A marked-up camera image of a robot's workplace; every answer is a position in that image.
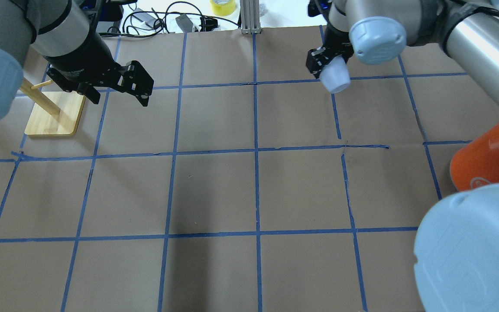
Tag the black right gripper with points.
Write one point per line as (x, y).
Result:
(337, 45)

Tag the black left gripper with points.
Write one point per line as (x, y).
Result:
(81, 58)

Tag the light blue plastic cup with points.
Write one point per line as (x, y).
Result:
(335, 75)

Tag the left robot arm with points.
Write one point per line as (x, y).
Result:
(64, 33)

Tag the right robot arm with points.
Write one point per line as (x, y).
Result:
(457, 243)

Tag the wooden cup rack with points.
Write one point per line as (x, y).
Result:
(55, 113)

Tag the grey power adapter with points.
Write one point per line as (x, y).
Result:
(186, 24)

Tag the yellow tape roll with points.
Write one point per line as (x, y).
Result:
(223, 7)

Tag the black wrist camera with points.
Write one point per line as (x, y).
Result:
(319, 8)

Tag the aluminium frame post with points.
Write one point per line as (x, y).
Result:
(250, 17)

